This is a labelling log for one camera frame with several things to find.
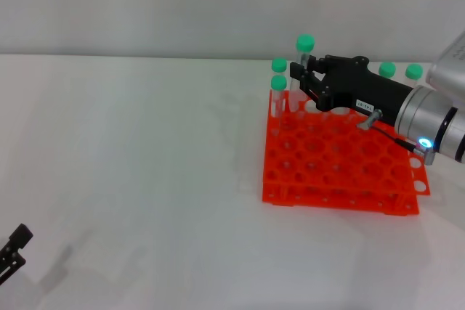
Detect orange test tube rack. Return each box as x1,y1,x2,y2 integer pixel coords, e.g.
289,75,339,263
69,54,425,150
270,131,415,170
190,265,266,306
261,89,432,216

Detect test tube with green cap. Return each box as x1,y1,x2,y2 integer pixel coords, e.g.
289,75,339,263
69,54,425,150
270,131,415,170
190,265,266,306
292,33,316,107
270,57,288,75
270,74,288,122
378,62,397,79
405,63,424,82

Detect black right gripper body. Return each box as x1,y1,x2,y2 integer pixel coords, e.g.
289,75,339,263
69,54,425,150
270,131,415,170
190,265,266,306
315,54,416,126

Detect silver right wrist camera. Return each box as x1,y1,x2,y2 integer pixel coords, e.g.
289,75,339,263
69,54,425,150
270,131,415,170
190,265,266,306
424,30,465,97

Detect right wrist cable with connector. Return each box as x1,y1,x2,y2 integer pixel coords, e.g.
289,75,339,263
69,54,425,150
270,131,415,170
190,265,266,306
357,108,435,166

